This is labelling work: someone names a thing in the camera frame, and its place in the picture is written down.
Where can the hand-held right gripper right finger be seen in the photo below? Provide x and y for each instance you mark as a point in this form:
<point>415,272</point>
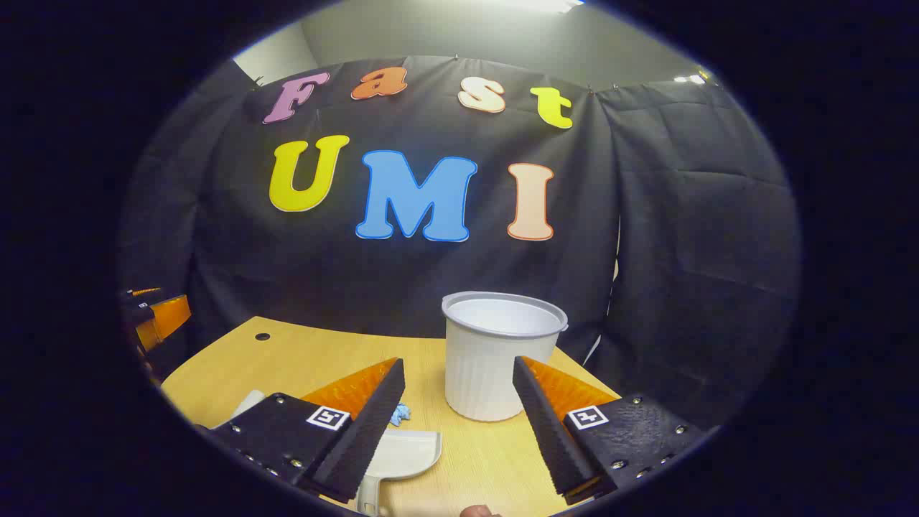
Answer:
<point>549,438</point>

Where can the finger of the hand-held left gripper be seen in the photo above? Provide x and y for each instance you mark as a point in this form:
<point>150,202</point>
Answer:
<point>143,292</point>
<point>165,319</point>

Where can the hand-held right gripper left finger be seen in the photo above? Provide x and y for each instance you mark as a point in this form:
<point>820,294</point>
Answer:
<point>366,438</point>

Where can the light blue paper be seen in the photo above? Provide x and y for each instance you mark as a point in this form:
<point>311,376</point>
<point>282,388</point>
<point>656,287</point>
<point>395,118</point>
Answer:
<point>400,415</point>

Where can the grey plastic dustpan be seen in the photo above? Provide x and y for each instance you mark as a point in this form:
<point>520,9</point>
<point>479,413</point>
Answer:
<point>409,452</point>

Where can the white ribbed garbage bin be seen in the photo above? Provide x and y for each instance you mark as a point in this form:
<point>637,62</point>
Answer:
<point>481,373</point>

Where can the small grey broom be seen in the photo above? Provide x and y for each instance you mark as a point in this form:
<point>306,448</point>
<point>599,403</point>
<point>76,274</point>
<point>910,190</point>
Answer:
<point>249,403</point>

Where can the wooden desktop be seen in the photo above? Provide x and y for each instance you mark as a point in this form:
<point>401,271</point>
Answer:
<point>301,359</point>

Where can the black backdrop cloth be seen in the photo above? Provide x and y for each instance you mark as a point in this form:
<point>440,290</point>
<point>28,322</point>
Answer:
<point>431,273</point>

